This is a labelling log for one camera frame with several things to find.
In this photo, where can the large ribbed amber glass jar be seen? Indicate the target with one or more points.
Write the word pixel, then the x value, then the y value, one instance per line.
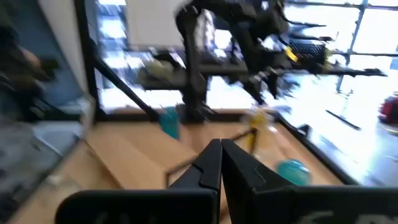
pixel 258 123

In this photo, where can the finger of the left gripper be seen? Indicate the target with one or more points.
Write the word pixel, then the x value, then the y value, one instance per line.
pixel 273 85
pixel 256 90

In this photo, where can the small teal glass vase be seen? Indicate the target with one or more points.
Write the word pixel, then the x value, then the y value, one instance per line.
pixel 170 122

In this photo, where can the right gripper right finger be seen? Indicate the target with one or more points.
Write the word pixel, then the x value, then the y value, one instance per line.
pixel 280 205

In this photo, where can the white paper sheet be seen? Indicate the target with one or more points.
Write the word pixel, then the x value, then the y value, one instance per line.
pixel 59 133

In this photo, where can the rounded teal glass vase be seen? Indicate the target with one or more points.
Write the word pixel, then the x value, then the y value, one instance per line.
pixel 292 172

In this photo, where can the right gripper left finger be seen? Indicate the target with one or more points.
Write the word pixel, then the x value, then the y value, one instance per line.
pixel 186 205

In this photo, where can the person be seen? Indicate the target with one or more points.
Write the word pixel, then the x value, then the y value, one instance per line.
pixel 18 71

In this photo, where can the red box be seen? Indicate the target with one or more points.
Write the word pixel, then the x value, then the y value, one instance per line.
pixel 390 109

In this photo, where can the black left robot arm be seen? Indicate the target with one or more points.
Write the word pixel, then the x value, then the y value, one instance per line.
pixel 192 62

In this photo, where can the black aluminium table frame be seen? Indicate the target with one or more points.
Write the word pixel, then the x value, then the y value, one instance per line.
pixel 87 46

